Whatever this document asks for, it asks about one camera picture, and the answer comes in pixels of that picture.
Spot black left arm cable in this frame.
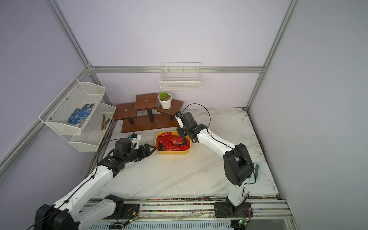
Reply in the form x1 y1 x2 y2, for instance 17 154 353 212
27 138 136 230

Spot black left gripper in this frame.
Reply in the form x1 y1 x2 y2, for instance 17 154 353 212
124 143 156 164

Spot brown wooden tiered stand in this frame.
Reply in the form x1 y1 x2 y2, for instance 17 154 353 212
114 93 184 133

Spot small potted green plant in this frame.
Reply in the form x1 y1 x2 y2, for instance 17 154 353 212
158 92 172 110

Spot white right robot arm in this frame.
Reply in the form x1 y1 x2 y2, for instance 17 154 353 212
174 112 255 208

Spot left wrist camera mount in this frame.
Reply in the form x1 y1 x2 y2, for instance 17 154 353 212
128 133 141 149

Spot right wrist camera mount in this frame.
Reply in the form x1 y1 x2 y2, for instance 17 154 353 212
175 112 184 128

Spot light blue calculator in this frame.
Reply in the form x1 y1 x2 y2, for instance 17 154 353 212
250 163 261 182

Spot blue work glove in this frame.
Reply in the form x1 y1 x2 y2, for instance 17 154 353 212
68 103 95 125

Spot white mesh shelf basket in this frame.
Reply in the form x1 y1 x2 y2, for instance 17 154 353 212
69 103 116 152
39 78 105 136

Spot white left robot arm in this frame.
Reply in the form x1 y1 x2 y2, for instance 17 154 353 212
32 134 156 230

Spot white mesh upper shelf basket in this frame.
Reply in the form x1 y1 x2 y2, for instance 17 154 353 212
39 78 105 136

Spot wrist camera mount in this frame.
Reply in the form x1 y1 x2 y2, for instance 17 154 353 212
128 133 141 149
175 112 184 128

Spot white wire wall basket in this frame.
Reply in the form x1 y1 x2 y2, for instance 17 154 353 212
159 62 203 93

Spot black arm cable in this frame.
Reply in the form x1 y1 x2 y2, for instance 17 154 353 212
182 103 257 185
27 138 136 230

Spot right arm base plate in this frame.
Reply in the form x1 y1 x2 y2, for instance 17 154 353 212
214 201 254 218

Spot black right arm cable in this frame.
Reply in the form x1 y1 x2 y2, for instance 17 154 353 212
182 103 257 185

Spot aluminium frame profiles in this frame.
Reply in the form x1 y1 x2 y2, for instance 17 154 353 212
1 1 300 181

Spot white mesh lower shelf basket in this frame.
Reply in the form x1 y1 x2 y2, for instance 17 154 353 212
69 103 116 152

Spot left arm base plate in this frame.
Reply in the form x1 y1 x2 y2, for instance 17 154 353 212
111 204 140 219

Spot brown wooden clothespins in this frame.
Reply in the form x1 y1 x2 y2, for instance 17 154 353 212
101 114 111 130

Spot red tea bags pile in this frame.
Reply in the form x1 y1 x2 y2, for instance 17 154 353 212
157 132 190 152

